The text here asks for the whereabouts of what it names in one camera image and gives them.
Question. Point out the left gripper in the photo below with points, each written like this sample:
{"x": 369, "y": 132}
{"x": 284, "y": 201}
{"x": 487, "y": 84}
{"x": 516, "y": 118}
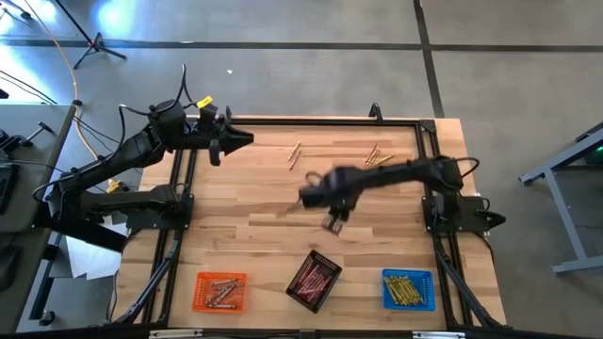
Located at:
{"x": 207, "y": 139}

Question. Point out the silver metal bracket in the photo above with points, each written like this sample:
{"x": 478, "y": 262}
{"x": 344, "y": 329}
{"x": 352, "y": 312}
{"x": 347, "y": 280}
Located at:
{"x": 438, "y": 335}
{"x": 176, "y": 334}

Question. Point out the black device with green light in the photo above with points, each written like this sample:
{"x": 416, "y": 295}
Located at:
{"x": 598, "y": 150}

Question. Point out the dark red crayon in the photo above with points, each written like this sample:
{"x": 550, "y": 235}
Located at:
{"x": 304, "y": 284}

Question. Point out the black steel beam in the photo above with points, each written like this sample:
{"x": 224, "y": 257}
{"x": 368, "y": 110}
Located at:
{"x": 94, "y": 240}

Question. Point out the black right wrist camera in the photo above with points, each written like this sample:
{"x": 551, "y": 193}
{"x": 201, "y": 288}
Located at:
{"x": 312, "y": 196}

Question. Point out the black slotted plastic basket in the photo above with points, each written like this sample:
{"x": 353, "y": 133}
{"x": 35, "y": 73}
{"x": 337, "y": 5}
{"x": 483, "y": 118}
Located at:
{"x": 326, "y": 261}

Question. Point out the black clamp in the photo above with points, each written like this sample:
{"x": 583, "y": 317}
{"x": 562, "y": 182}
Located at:
{"x": 228, "y": 113}
{"x": 375, "y": 112}

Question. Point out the white paper sheet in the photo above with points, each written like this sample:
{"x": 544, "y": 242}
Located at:
{"x": 94, "y": 259}

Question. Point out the blue slotted plastic basket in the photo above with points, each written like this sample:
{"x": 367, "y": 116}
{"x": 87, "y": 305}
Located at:
{"x": 426, "y": 301}

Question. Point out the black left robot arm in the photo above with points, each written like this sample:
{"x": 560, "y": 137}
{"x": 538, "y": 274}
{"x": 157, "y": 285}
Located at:
{"x": 132, "y": 150}

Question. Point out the pink crayon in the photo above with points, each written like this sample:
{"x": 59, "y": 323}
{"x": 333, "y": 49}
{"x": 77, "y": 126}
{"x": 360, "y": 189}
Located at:
{"x": 317, "y": 285}
{"x": 371, "y": 154}

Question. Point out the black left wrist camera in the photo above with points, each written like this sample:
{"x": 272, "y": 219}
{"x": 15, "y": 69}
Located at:
{"x": 208, "y": 117}

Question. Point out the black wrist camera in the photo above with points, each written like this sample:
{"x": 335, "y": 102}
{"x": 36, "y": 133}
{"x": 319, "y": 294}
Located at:
{"x": 312, "y": 196}
{"x": 208, "y": 117}

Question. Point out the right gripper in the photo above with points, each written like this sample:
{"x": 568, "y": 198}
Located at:
{"x": 341, "y": 186}

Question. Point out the black tripod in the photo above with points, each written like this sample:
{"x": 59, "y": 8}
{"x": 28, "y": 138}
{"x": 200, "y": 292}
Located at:
{"x": 96, "y": 46}

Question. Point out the orange slotted plastic basket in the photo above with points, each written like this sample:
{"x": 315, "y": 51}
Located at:
{"x": 200, "y": 301}

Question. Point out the grey desk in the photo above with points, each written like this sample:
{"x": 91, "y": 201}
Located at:
{"x": 28, "y": 165}

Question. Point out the black aluminium table frame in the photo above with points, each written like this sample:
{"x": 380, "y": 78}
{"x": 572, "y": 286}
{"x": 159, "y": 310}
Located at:
{"x": 330, "y": 122}

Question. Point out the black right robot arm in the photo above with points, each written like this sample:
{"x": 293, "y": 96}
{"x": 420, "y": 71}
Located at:
{"x": 400, "y": 172}

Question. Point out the grey table leg frame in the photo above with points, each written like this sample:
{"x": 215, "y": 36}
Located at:
{"x": 565, "y": 226}

